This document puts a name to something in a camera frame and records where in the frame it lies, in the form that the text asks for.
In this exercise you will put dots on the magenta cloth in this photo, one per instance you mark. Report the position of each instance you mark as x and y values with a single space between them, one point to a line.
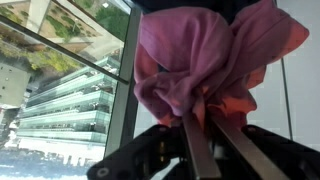
200 60

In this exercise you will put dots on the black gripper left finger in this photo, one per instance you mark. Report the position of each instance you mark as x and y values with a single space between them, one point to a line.
200 156

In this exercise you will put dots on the dark window frame post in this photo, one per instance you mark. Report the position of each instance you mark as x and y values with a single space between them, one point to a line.
125 100

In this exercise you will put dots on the horizontal window rail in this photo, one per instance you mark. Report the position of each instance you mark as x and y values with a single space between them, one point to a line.
66 50

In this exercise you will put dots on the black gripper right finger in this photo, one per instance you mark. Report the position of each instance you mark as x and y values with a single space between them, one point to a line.
253 156

